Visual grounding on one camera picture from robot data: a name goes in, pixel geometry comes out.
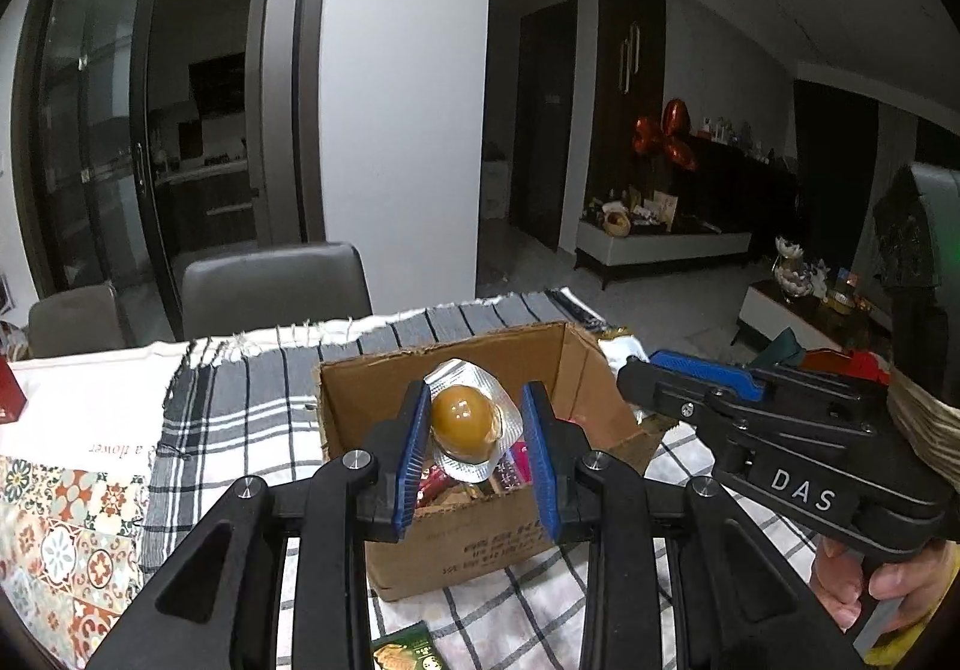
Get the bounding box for grey dining chair left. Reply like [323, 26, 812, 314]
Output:
[28, 283, 127, 358]

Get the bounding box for red candy wrapper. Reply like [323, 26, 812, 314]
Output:
[416, 464, 467, 509]

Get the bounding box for grey dining chair right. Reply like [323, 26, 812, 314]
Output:
[182, 243, 373, 340]

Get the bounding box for red heart balloons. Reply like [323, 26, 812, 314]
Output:
[631, 98, 697, 172]

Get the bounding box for green cloth on chair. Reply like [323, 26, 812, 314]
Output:
[750, 328, 805, 369]

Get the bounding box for person's right hand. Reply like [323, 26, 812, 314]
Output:
[809, 537, 958, 633]

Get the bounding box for brown cardboard box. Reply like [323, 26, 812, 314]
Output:
[316, 322, 665, 602]

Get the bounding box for black white plaid tablecloth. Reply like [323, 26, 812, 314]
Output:
[138, 286, 827, 670]

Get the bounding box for grey dining chair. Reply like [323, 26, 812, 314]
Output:
[182, 243, 373, 340]
[28, 283, 127, 358]

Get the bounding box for pink hawthorn snack packet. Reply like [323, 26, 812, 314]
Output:
[490, 441, 532, 493]

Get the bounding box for round golden jelly cup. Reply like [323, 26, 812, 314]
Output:
[425, 358, 524, 485]

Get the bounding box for green snack packet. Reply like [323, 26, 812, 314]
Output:
[371, 621, 448, 670]

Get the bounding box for red gift bag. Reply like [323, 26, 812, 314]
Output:
[0, 358, 28, 425]

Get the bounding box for white low tv cabinet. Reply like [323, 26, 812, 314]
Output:
[574, 221, 752, 290]

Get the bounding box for patterned floral table mat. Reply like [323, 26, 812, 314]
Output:
[2, 457, 148, 668]

